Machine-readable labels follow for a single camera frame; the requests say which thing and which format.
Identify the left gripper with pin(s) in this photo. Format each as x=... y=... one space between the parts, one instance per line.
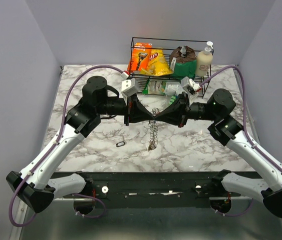
x=136 y=112

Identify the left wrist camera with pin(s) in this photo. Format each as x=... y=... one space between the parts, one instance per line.
x=129 y=87

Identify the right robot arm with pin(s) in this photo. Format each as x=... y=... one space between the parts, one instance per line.
x=230 y=133

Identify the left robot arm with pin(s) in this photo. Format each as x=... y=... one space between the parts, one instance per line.
x=33 y=184

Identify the orange razor box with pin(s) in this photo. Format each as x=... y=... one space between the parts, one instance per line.
x=139 y=57

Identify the cream lotion pump bottle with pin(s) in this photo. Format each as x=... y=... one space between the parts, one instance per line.
x=204 y=60

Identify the brown and green bag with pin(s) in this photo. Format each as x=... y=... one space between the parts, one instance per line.
x=183 y=62

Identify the yellow chips bag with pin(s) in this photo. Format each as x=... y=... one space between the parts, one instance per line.
x=157 y=65

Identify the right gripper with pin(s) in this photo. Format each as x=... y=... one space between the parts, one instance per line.
x=177 y=113

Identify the green white snack bag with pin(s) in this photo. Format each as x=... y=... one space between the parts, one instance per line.
x=163 y=88

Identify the black key tag with key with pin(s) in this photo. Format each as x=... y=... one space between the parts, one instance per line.
x=121 y=143

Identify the black wire rack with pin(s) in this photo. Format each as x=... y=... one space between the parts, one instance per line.
x=168 y=46

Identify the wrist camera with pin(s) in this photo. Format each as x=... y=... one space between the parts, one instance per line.
x=191 y=88
x=129 y=87

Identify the blue green sponge pack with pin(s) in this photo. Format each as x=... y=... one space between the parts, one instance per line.
x=173 y=99

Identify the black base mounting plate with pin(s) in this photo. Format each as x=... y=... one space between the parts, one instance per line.
x=136 y=190

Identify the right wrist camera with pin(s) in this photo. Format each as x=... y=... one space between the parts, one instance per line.
x=191 y=88

